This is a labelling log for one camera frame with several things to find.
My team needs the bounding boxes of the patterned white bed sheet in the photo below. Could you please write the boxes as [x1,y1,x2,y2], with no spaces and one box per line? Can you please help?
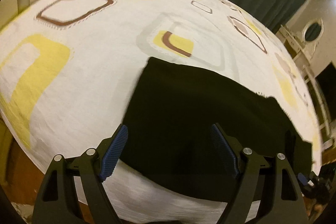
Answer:
[1,0,321,223]

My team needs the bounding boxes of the black pants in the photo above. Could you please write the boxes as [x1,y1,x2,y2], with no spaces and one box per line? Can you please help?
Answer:
[120,57,312,202]

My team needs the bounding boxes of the oval white framed mirror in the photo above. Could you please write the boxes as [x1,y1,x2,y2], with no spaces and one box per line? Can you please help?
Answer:
[302,18,323,43]

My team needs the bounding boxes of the black television screen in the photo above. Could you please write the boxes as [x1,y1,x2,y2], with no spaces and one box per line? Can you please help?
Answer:
[316,62,336,138]

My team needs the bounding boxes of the white dressing table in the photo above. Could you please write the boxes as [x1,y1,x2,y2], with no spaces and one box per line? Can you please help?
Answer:
[275,25,332,146]

